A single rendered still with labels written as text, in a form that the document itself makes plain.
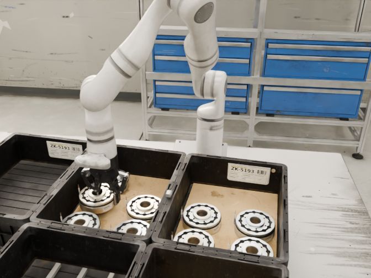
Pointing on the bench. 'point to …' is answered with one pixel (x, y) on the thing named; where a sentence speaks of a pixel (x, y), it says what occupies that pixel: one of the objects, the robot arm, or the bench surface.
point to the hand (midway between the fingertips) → (107, 197)
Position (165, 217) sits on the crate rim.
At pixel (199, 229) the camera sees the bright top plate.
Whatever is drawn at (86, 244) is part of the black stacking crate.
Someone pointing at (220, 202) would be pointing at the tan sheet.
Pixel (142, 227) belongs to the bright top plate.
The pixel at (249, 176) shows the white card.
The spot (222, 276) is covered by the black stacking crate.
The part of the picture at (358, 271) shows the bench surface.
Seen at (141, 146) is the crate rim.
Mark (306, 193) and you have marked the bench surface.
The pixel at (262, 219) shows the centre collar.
